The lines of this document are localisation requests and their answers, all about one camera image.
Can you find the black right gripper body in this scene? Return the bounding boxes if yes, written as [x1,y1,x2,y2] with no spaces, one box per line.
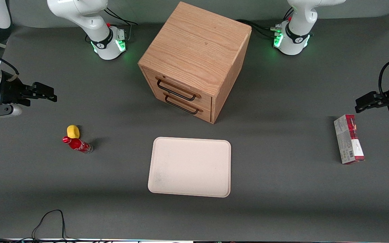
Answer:
[0,78,35,108]

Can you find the red coke bottle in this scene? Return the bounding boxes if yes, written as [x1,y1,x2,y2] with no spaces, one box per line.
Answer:
[62,136,93,154]

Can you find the cream rectangular tray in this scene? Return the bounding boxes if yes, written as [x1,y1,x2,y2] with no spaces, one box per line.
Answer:
[148,137,231,198]

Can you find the red and grey carton box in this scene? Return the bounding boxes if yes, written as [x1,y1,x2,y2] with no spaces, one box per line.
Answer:
[334,114,365,165]

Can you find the wooden drawer cabinet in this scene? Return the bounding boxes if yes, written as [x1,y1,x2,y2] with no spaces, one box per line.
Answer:
[138,1,252,124]

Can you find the wooden drawer front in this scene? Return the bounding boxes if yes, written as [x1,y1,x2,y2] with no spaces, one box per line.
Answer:
[142,67,213,109]
[152,88,212,123]

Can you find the black looped floor cable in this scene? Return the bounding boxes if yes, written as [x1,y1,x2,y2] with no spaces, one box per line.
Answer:
[0,209,109,243]

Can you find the black wire drawer handle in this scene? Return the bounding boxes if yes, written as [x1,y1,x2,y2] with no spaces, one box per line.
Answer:
[164,94,200,115]
[156,79,198,102]

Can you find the black left arm base cables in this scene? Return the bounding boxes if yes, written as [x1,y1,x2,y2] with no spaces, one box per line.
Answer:
[236,7,295,39]

